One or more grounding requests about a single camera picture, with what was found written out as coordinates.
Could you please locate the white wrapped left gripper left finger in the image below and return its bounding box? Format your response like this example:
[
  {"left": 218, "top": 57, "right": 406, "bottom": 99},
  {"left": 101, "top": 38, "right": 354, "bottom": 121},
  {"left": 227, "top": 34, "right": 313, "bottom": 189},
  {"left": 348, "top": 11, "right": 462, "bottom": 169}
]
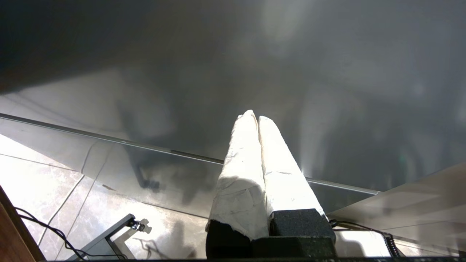
[{"left": 206, "top": 110, "right": 270, "bottom": 259}]

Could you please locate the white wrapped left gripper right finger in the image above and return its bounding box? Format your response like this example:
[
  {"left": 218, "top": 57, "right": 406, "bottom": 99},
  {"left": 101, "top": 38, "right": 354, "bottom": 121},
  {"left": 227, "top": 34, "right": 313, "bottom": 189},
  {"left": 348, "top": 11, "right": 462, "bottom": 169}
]
[{"left": 258, "top": 116, "right": 336, "bottom": 242}]

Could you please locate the stainless steel fridge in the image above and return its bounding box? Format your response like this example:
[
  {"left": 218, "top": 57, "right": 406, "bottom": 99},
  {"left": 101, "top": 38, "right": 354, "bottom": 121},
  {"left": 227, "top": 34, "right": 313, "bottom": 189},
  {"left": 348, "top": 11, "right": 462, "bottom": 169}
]
[{"left": 0, "top": 0, "right": 466, "bottom": 219}]

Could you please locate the white cabinet side panel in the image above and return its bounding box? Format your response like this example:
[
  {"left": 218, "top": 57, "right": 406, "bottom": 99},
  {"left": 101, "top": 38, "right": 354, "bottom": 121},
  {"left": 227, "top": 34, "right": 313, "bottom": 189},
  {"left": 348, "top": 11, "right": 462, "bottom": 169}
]
[{"left": 328, "top": 162, "right": 466, "bottom": 251}]

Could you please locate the grey metal stand leg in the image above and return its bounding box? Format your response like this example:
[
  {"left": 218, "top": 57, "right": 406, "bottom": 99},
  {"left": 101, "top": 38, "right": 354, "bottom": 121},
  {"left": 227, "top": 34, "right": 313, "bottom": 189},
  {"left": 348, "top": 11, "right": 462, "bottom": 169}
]
[{"left": 67, "top": 214, "right": 146, "bottom": 261}]

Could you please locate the brown wooden panel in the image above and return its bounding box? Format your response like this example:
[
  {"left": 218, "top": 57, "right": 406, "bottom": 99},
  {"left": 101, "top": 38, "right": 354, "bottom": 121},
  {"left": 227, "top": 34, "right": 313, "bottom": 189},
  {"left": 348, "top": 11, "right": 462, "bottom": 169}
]
[{"left": 0, "top": 186, "right": 46, "bottom": 262}]

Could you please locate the coiled black cable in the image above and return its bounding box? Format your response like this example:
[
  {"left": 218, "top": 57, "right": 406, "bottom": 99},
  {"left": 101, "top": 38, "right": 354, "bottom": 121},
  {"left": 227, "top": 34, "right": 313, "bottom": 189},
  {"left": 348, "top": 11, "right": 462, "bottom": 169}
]
[{"left": 329, "top": 219, "right": 402, "bottom": 257}]

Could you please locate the thin black floor cable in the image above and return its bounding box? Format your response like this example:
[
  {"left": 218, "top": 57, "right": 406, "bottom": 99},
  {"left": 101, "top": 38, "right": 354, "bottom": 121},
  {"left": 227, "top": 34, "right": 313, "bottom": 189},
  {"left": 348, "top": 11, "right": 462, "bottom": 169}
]
[{"left": 14, "top": 207, "right": 128, "bottom": 260}]

